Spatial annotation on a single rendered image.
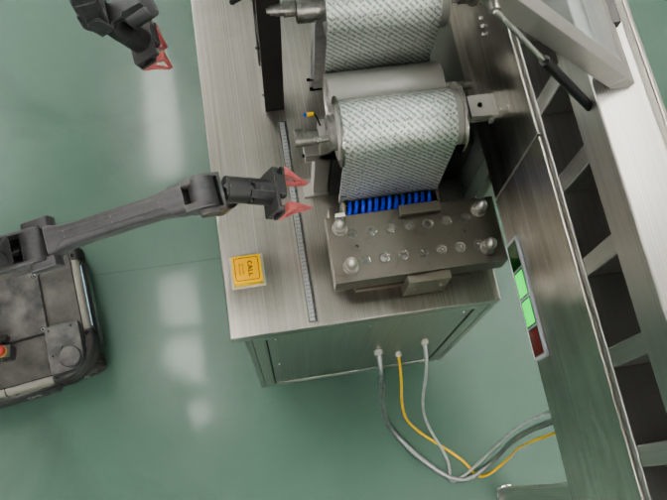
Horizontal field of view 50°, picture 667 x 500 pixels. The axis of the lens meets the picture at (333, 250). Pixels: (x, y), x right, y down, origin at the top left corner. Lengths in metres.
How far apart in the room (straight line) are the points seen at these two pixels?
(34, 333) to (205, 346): 0.58
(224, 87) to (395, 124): 0.66
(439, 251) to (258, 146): 0.55
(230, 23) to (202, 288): 1.04
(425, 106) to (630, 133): 0.48
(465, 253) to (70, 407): 1.58
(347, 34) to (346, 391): 1.44
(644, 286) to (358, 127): 0.64
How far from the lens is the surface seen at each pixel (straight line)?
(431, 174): 1.62
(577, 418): 1.39
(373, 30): 1.53
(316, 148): 1.60
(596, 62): 1.08
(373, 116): 1.45
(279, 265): 1.75
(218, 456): 2.58
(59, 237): 1.59
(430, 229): 1.67
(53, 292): 2.55
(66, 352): 2.40
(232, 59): 2.02
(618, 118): 1.14
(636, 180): 1.11
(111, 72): 3.15
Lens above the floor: 2.56
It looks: 71 degrees down
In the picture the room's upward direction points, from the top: 7 degrees clockwise
